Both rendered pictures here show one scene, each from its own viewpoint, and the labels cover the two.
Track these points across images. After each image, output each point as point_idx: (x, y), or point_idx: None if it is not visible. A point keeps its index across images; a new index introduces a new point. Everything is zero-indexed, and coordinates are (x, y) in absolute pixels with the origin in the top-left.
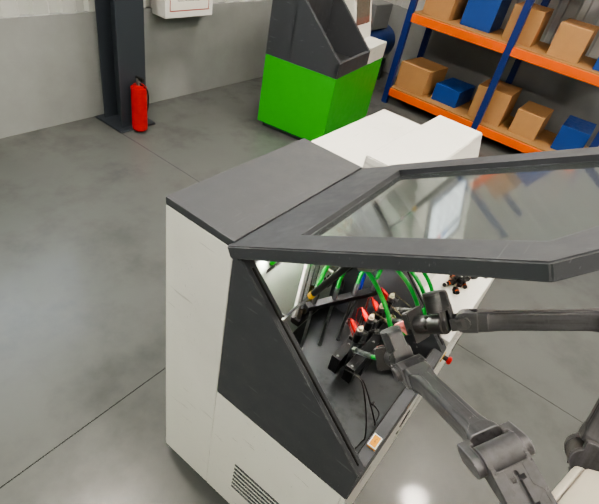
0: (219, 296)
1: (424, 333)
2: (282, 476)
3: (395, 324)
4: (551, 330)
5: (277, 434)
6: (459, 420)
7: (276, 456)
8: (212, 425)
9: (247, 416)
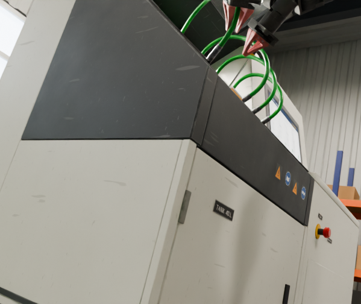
0: (68, 3)
1: (272, 19)
2: (81, 212)
3: (243, 50)
4: None
5: (92, 121)
6: None
7: (81, 172)
8: None
9: (53, 137)
